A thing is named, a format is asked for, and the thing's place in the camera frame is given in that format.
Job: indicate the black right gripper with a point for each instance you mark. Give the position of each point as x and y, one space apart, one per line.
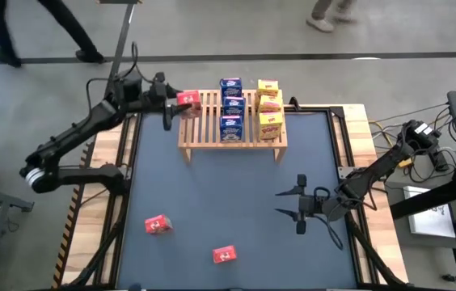
306 204

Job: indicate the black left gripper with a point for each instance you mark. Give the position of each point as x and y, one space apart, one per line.
158 95

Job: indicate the red Froot Loops cereal box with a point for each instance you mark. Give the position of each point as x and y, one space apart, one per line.
224 254
189 98
158 224

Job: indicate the blue Frosted Flakes cereal box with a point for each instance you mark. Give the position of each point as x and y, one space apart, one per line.
230 85
234 106
231 129

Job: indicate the yellow Pops cereal box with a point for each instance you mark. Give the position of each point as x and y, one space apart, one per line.
267 86
270 103
270 126

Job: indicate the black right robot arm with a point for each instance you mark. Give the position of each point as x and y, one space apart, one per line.
373 175

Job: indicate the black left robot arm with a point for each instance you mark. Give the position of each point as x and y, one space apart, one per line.
74 133

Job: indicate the slatted wooden shelf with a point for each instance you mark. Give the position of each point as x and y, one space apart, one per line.
208 144

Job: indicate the person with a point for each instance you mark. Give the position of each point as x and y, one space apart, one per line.
321 24
66 24

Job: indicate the black metal beam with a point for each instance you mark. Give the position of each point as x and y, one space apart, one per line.
426 200

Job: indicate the white board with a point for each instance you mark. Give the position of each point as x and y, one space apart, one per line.
430 218

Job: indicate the black power strip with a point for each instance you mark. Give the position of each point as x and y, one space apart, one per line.
441 161

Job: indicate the small black floor object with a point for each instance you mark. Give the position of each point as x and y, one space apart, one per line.
450 278

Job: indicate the yellow black hazard strip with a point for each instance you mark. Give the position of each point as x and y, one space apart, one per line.
64 250

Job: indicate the black metal table frame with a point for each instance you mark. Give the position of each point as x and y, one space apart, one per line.
313 109

